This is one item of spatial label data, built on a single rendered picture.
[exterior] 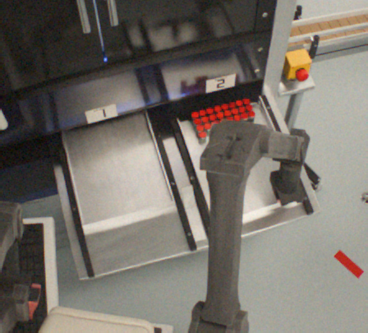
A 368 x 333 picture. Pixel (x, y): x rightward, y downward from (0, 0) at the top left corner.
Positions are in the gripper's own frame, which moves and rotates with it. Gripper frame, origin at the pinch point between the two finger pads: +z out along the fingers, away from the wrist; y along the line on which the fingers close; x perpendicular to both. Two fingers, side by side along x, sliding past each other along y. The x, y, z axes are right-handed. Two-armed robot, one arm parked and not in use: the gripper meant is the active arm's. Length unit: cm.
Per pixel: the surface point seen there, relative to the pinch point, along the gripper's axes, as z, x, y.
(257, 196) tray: 2.4, 5.7, 5.3
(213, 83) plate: -16.9, 11.3, 32.3
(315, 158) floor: 82, -48, 65
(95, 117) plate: -15, 45, 31
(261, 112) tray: -1.8, -3.5, 31.1
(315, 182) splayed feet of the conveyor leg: 78, -41, 49
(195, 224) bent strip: 3.1, 24.2, 1.8
